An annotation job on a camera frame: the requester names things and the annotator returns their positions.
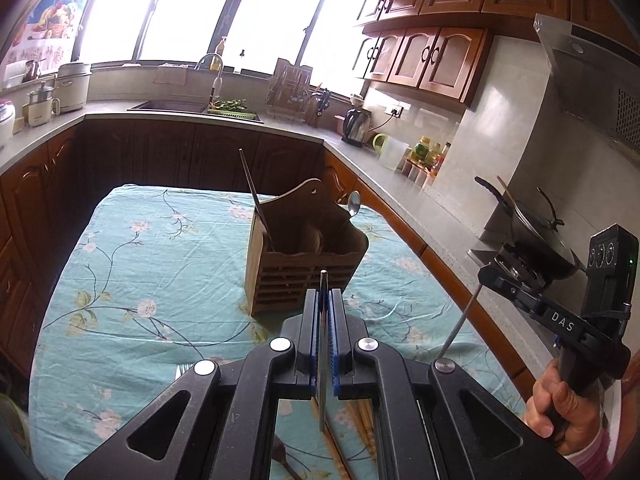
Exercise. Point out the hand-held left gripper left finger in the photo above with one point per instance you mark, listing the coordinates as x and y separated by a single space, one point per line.
313 345

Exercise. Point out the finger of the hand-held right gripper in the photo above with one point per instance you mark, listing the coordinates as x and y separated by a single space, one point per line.
500 287
520 267

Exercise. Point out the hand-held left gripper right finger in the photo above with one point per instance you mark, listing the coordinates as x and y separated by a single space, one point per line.
334 345

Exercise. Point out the metal chopstick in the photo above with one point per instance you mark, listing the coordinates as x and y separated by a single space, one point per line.
460 322

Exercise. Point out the silver metal utensil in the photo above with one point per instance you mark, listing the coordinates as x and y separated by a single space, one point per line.
323 280

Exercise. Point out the wooden utensil holder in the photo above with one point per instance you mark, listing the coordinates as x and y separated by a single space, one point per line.
300 272

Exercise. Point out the light wooden chopstick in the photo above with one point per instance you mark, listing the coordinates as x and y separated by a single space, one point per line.
369 425
357 425

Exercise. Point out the person's right hand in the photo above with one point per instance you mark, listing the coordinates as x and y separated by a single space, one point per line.
575 420

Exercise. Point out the black wok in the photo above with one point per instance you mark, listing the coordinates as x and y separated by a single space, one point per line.
540 240

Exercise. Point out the stainless steel stove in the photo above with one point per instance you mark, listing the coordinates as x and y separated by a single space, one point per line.
482 255

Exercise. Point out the wooden spatula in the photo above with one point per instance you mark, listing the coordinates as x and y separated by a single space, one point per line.
507 192

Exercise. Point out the dark wooden chopstick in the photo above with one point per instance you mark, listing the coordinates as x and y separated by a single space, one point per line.
340 455
250 185

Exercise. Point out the dark wooden spoon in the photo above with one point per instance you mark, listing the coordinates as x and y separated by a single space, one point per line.
284 452

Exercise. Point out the silver fork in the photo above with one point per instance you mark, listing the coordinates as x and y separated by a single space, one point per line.
182 371

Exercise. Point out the rack of spice jars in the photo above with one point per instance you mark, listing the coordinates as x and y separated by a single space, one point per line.
420 172

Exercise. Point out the metal spoon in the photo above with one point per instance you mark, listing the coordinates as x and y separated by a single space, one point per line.
354 203

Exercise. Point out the row of condiment bottles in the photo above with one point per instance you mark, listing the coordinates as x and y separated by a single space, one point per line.
427 152

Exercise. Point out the floral teal tablecloth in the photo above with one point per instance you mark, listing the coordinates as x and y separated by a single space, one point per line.
150 285

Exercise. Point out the range hood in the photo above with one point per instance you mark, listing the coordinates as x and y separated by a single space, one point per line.
590 75

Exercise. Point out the electric kettle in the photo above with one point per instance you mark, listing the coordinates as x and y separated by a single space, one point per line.
356 127

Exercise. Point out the wooden upper cabinets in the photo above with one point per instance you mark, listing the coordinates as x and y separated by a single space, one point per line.
440 55

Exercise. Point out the wooden cabinets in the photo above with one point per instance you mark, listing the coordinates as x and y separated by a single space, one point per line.
150 155
440 55

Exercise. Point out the white bowl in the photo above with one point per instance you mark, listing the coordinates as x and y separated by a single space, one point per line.
357 101

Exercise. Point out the wooden lower cabinets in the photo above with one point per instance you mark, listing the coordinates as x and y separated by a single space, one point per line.
150 155

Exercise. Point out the basket of green vegetables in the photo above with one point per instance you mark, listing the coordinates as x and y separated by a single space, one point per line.
232 107

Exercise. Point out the dish rack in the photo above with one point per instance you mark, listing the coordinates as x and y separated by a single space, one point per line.
290 90

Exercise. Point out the kitchen sink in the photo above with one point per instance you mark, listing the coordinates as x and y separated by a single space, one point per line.
170 106

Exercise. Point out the chrome faucet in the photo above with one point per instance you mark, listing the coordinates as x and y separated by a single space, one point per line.
214 80

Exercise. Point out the yellow soap bottle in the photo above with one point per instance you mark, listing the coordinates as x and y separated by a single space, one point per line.
217 57

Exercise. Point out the dishcloth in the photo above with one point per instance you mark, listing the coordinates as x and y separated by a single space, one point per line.
170 75

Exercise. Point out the kitchen window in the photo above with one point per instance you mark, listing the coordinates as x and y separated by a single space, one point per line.
200 5

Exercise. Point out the small electric pot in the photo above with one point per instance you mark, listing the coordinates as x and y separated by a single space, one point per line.
42 102

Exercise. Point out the pink and white rice cooker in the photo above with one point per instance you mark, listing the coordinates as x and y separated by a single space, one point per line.
5 122

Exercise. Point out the fruit printed window blind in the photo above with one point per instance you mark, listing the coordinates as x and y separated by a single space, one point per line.
55 15

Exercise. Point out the wall socket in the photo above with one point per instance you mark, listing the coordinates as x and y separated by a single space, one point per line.
397 110

